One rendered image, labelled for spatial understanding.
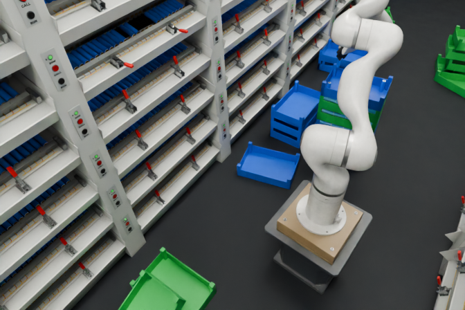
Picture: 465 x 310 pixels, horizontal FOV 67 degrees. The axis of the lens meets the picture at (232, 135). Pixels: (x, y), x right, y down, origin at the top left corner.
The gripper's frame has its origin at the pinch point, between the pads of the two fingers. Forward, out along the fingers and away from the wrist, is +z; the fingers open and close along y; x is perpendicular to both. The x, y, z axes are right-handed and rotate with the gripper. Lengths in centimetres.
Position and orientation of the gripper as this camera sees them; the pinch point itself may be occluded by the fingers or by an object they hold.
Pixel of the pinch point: (342, 55)
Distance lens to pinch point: 190.3
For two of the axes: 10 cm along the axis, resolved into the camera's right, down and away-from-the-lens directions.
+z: -1.7, 4.1, 9.0
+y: 8.6, -3.8, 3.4
